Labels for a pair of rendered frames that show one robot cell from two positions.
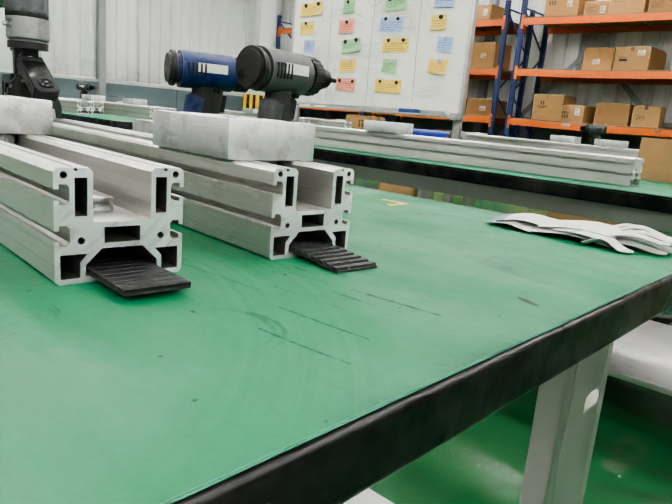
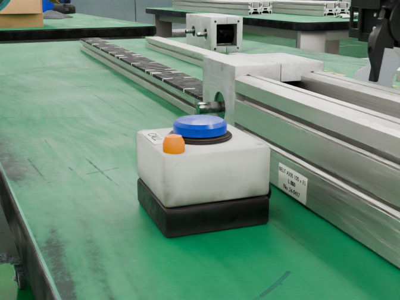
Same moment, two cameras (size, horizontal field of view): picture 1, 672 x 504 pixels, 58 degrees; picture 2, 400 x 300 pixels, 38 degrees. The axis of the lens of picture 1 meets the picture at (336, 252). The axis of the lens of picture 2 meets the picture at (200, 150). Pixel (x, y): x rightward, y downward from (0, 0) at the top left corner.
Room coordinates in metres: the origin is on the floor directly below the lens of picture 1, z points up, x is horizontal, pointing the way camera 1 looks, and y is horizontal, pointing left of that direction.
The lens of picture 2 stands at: (0.47, 0.56, 0.95)
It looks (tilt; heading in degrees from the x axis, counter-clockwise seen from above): 16 degrees down; 23
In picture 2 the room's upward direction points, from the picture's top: straight up
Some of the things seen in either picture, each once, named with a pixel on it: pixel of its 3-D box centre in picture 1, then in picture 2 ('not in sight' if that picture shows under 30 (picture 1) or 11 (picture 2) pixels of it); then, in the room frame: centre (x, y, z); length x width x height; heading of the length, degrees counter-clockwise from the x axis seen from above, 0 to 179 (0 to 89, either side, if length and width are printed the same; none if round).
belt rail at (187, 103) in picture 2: not in sight; (126, 63); (1.53, 1.18, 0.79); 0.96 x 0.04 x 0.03; 43
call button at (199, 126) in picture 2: not in sight; (200, 131); (0.86, 0.72, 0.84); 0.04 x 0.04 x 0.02
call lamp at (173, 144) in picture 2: not in sight; (173, 142); (0.82, 0.73, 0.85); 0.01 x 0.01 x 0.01
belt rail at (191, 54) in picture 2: not in sight; (211, 60); (1.66, 1.04, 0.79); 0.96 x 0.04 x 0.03; 43
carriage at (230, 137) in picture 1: (230, 146); not in sight; (0.69, 0.13, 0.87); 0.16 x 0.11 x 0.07; 43
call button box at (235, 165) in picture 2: not in sight; (210, 172); (0.86, 0.72, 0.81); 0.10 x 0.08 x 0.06; 133
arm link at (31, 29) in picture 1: (26, 31); not in sight; (1.21, 0.62, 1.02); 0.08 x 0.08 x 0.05
